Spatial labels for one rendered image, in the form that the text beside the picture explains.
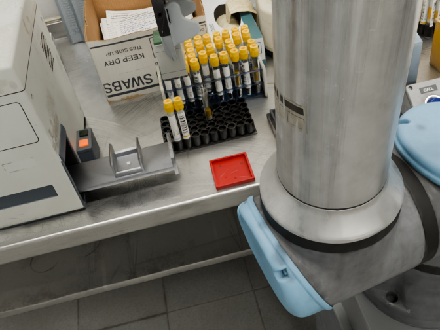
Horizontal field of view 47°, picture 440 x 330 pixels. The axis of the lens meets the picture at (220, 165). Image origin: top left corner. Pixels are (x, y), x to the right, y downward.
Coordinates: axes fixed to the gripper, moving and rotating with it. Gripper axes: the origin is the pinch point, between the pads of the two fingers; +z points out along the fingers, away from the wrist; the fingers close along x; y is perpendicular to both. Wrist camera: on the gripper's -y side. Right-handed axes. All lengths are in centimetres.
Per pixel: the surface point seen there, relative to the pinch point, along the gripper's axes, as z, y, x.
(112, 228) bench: 24.0, -15.6, -14.2
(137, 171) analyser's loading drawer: 17.9, -9.6, -8.1
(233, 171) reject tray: 21.9, 6.4, -8.2
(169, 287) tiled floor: 110, -22, 29
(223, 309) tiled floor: 110, -4, 17
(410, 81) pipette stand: 20.7, 42.8, 5.2
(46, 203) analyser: 18.3, -25.2, -10.9
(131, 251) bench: 83, -28, 27
